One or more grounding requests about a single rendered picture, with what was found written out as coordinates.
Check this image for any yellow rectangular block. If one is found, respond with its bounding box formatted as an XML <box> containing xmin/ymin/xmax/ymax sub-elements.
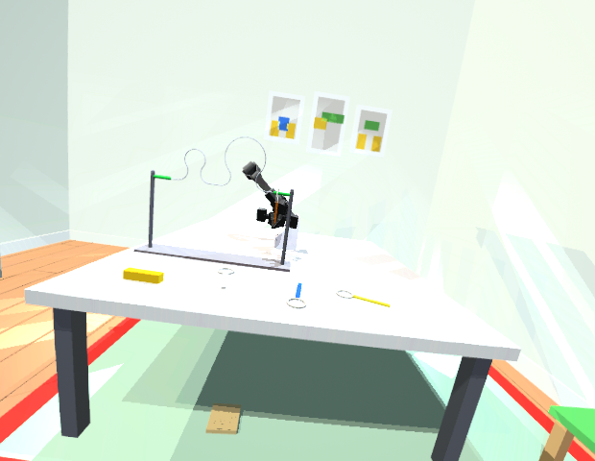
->
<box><xmin>123</xmin><ymin>267</ymin><xmax>164</xmax><ymax>283</ymax></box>

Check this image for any silver loop with yellow handle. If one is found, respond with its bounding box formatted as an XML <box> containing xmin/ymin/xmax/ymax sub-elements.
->
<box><xmin>336</xmin><ymin>290</ymin><xmax>390</xmax><ymax>308</ymax></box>

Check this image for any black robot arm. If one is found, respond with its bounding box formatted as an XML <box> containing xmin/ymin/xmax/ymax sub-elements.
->
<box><xmin>242</xmin><ymin>161</ymin><xmax>289</xmax><ymax>215</ymax></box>

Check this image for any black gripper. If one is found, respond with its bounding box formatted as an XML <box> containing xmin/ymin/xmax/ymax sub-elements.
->
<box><xmin>256</xmin><ymin>207</ymin><xmax>298</xmax><ymax>229</ymax></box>

